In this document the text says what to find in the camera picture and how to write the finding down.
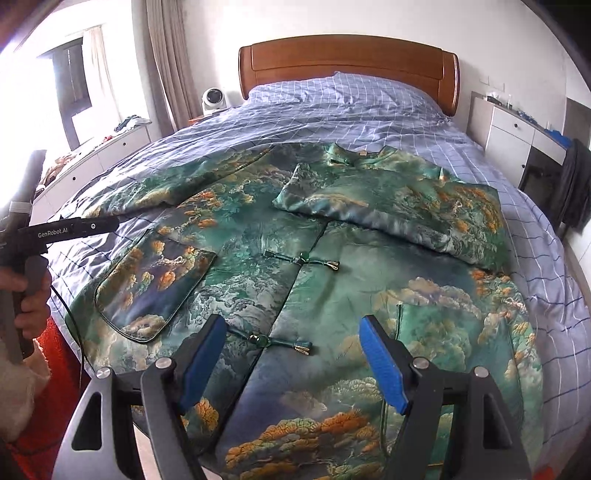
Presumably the green patterned silk jacket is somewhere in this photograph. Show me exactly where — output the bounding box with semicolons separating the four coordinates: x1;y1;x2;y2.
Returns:
51;144;543;479

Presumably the fuzzy cream sleeve forearm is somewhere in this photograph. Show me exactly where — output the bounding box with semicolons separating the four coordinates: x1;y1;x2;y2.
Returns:
0;339;51;442

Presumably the person's left hand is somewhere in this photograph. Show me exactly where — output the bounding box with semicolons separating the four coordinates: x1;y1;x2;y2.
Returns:
1;267;52;340

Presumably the white low sideboard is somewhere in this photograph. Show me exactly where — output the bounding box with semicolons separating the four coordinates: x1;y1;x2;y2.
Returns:
31;123;151;225

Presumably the orange blanket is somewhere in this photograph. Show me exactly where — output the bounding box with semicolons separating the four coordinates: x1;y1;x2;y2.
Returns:
9;318;89;479

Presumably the beige curtain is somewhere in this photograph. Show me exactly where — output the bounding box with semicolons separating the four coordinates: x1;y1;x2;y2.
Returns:
145;0;199;130

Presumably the white round fan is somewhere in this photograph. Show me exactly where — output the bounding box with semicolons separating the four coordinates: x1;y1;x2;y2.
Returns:
201;87;228;116

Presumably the dark jacket on chair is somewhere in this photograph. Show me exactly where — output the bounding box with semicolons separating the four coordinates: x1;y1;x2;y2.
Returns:
551;139;591;231

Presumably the white desk with drawers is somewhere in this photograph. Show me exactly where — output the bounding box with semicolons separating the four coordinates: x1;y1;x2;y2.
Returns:
467;92;566;187

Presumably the blue checked duvet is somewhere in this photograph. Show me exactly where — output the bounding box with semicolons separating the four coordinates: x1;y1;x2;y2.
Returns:
49;73;590;472

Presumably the brown wooden headboard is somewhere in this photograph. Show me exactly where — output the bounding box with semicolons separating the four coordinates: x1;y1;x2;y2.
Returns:
238;34;460;116

